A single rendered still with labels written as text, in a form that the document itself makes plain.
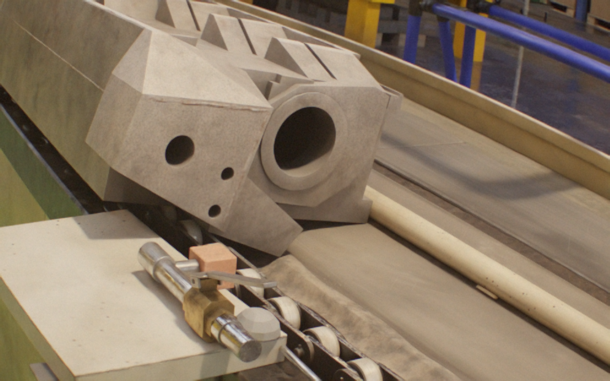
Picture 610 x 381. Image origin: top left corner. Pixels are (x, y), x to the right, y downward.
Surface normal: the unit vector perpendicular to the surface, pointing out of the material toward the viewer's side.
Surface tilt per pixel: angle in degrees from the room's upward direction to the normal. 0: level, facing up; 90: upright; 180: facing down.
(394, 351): 49
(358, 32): 90
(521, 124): 90
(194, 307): 90
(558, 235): 0
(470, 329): 0
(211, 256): 0
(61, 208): 90
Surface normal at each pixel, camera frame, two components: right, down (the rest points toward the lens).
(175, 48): 0.55, -0.54
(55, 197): -0.82, 0.09
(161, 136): 0.56, 0.35
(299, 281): -0.58, -0.42
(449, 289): 0.13, -0.93
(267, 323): 0.52, -0.30
